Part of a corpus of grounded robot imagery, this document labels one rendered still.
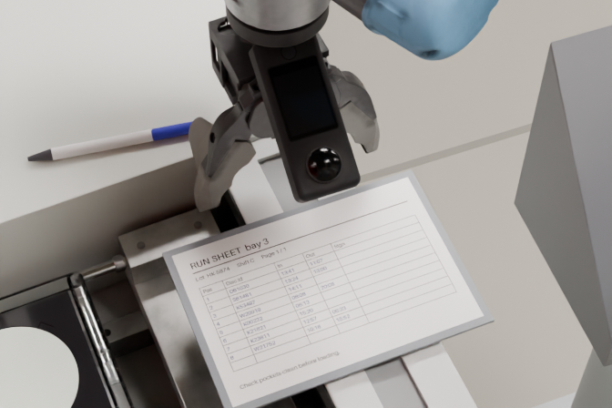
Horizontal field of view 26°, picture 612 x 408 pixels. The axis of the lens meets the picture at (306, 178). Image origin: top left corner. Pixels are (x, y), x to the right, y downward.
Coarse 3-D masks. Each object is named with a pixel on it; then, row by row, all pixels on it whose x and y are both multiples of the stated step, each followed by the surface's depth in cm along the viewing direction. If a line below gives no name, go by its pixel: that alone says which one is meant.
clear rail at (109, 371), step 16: (80, 288) 107; (80, 304) 106; (96, 320) 106; (96, 336) 105; (96, 352) 104; (112, 352) 104; (112, 368) 103; (112, 384) 102; (112, 400) 102; (128, 400) 102
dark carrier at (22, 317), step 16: (32, 304) 107; (48, 304) 107; (64, 304) 107; (0, 320) 106; (16, 320) 106; (32, 320) 106; (48, 320) 106; (64, 320) 106; (64, 336) 105; (80, 336) 105; (80, 352) 104; (80, 368) 103; (96, 368) 103; (80, 384) 103; (96, 384) 103; (80, 400) 102; (96, 400) 102
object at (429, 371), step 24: (264, 144) 108; (264, 168) 108; (240, 192) 106; (264, 192) 106; (288, 192) 106; (264, 216) 104; (408, 360) 97; (432, 360) 97; (336, 384) 96; (360, 384) 96; (384, 384) 96; (408, 384) 96; (432, 384) 96; (456, 384) 96
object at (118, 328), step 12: (108, 324) 111; (120, 324) 111; (132, 324) 111; (144, 324) 111; (108, 336) 111; (120, 336) 111; (132, 336) 111; (144, 336) 112; (120, 348) 112; (132, 348) 113; (96, 360) 112
